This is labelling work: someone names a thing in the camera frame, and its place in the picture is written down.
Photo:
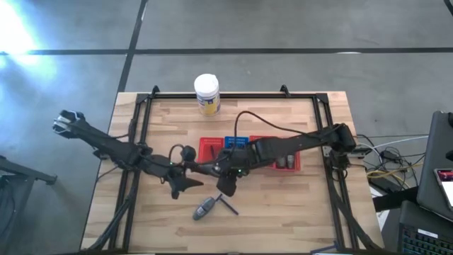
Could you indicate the grey side table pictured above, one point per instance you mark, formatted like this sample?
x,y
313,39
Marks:
x,y
21,172

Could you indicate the black metal rig frame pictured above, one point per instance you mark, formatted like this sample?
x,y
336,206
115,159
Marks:
x,y
265,95

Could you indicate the dark blue disposable razor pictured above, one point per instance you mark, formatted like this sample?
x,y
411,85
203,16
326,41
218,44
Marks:
x,y
228,207
213,153

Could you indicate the red plastic basket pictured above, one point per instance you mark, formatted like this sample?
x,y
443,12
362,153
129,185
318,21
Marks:
x,y
205,150
297,164
258,138

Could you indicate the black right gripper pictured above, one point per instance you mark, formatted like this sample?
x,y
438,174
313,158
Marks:
x,y
237,161

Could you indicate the blue plastic basket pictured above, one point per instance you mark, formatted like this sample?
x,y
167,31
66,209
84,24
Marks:
x,y
237,141

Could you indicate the black laptop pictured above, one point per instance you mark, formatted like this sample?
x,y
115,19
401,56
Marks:
x,y
430,170

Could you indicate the black keyboard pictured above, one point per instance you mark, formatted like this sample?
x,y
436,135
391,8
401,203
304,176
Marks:
x,y
414,226

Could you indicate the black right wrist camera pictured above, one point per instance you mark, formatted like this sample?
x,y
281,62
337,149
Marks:
x,y
226,186

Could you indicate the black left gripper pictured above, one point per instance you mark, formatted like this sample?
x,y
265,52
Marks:
x,y
173,170

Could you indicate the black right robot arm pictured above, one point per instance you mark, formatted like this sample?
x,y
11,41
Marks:
x,y
301,140

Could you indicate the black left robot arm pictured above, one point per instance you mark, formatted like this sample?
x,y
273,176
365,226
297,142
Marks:
x,y
106,145

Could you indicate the white yellow wipes canister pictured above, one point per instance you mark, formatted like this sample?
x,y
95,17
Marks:
x,y
207,93

